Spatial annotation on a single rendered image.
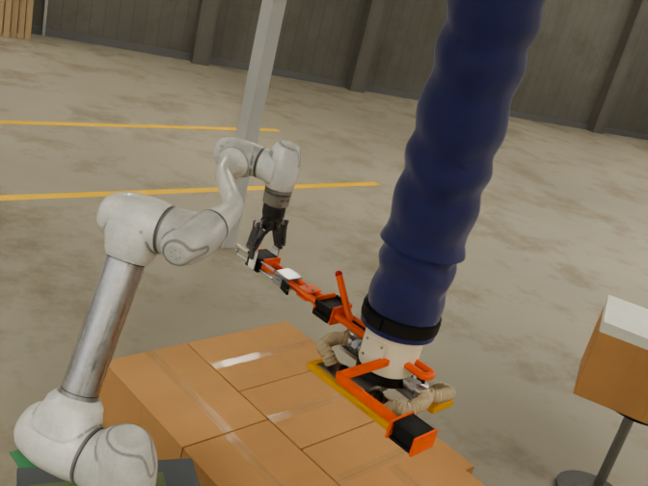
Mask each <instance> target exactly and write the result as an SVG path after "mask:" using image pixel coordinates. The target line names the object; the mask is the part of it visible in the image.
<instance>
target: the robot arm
mask: <svg viewBox="0 0 648 486"><path fill-rule="evenodd" d="M212 153H213V158H214V159H215V161H216V162H217V163H218V165H217V167H216V170H215V177H216V181H217V185H218V189H219V192H220V196H221V199H222V203H220V204H218V205H215V206H213V207H210V208H208V209H205V210H203V211H201V212H199V213H198V212H196V211H191V210H187V209H183V208H180V207H177V206H174V205H172V204H170V203H168V202H165V201H162V200H160V199H157V198H155V197H151V196H148V195H144V194H140V193H133V192H119V193H114V194H111V195H109V196H107V197H106V198H105V199H104V200H103V201H102V202H101V204H100V205H99V207H98V210H97V213H96V221H97V224H98V227H99V229H100V230H101V232H103V233H104V242H105V244H104V249H105V253H106V254H107V258H106V259H105V262H104V265H103V267H102V270H101V273H100V276H99V279H98V281H97V284H96V287H95V290H94V295H93V297H92V300H91V303H90V305H89V308H88V311H87V314H86V317H85V320H84V323H83V326H82V328H81V331H80V334H79V337H78V340H77V341H76V344H75V347H74V350H73V353H72V355H71V358H70V361H69V364H68V367H67V371H66V374H65V377H64V380H63V383H62V385H61V387H58V388H56V389H54V390H53V391H51V392H49V393H48V394H47V395H46V397H45V399H44V400H43V401H39V402H36V403H35V404H33V405H31V406H29V407H28V408H27V409H26V410H25V411H24V412H23V413H22V415H21V416H20V417H19V419H18V420H17V422H16V424H15V427H14V432H13V436H14V442H15V445H16V446H17V448H18V449H19V451H20V452H21V453H22V454H23V455H24V456H25V457H26V458H27V459H28V460H29V461H30V462H31V463H32V464H34V465H35V466H37V467H38V468H40V469H42V470H43V471H45V472H47V473H50V474H52V475H54V476H56V477H58V478H61V479H63V480H65V481H68V482H71V483H73V484H76V485H77V486H156V479H157V468H158V460H157V452H156V448H155V444H154V442H153V439H152V437H151V436H150V434H149V432H148V431H147V430H145V429H144V428H142V427H140V426H138V425H135V424H131V423H120V424H116V425H113V426H110V427H108V428H107V429H106V428H104V427H103V411H104V408H103V405H102V403H101V400H100V398H99V394H100V391H101V389H102V386H103V383H104V380H105V377H106V374H107V372H108V369H109V366H110V363H111V361H112V359H113V356H114V353H115V350H116V347H117V344H118V342H119V339H120V336H121V333H122V328H123V326H124V323H125V320H126V317H127V315H128V313H129V310H130V307H131V304H132V301H133V298H134V296H135V293H136V290H137V287H138V284H139V282H140V280H141V277H142V274H143V271H144V268H145V266H148V265H149V264H151V262H152V261H153V259H154V258H155V257H156V256H157V255H158V254H160V255H162V256H163V257H164V258H165V259H166V260H167V261H168V262H170V263H171V264H172V265H175V266H187V265H191V264H194V263H197V262H199V261H201V260H203V259H204V258H206V257H208V256H209V255H210V254H212V253H213V252H214V251H215V250H217V249H218V248H219V246H220V245H221V244H222V242H223V241H224V240H225V239H226V238H227V237H228V235H229V233H230V231H231V230H232V228H233V227H234V225H235V224H236V223H237V221H238V220H239V218H240V216H241V214H242V212H243V207H244V203H243V198H242V195H241V192H240V190H239V188H238V185H237V183H236V181H235V179H236V178H240V177H248V176H253V177H256V178H259V179H261V180H262V181H264V182H266V184H265V189H264V194H263V198H262V200H263V201H264V204H263V208H262V218H261V219H260V220H259V221H256V220H254V221H253V228H252V231H251V233H250V236H249V239H248V241H247V244H246V247H247V248H248V249H249V250H250V253H249V262H248V267H249V268H251V269H252V270H255V266H256V261H257V254H258V250H257V248H258V247H259V245H260V243H261V241H262V240H263V238H264V236H265V234H267V233H268V232H269V231H270V230H271V231H272V233H273V240H274V245H275V246H274V245H272V248H271V253H273V254H274V255H276V256H278V254H279V250H280V249H282V248H283V247H282V246H285V240H286V230H287V225H288V222H289V221H288V220H287V219H285V218H284V214H285V210H286V208H287V207H288V206H289V203H290V198H291V195H292V190H293V188H294V186H295V184H296V182H297V179H298V175H299V172H300V165H301V150H300V148H299V147H298V146H297V145H296V144H294V143H292V142H289V141H287V140H280V141H278V142H277V143H276V144H275V145H274V146H273V147H272V149H270V148H264V147H262V146H260V145H258V144H256V143H253V142H250V141H247V140H244V139H240V138H235V137H225V138H221V139H220V140H219V141H217V142H216V143H215V145H214V147H213V151H212Z"/></svg>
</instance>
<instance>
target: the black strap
mask: <svg viewBox="0 0 648 486"><path fill-rule="evenodd" d="M362 315H363V317H364V319H365V320H366V323H367V324H369V325H370V326H372V327H373V328H375V329H376V330H377V331H381V332H383V333H385V334H387V335H390V336H392V337H395V338H402V339H407V340H414V341H421V340H428V339H431V338H434V337H435V336H436V335H437V334H438V332H439V329H440V326H441V323H442V318H440V321H439V322H438V323H437V325H436V326H433V327H425V328H420V327H414V326H409V325H405V324H401V323H398V322H395V321H393V320H391V319H388V318H387V317H385V316H383V315H381V314H380V313H378V312H377V311H376V310H374V309H373V308H372V307H371V306H370V304H369V302H368V293H367V294H366V296H365V297H364V302H363V305H362Z"/></svg>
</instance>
